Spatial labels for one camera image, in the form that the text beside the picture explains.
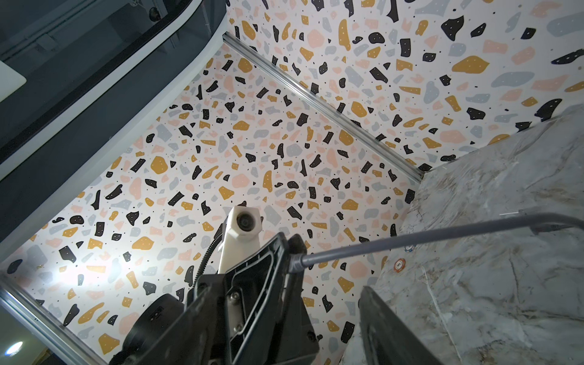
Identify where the grey cable of green charger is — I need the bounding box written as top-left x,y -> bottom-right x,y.
288,211 -> 584,275

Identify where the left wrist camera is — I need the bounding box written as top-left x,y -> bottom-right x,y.
217,205 -> 262,275

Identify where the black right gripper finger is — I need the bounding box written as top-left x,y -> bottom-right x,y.
359,286 -> 441,365

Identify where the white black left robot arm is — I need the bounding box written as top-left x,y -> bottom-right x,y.
111,233 -> 319,364

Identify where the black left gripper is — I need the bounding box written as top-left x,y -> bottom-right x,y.
111,233 -> 319,364

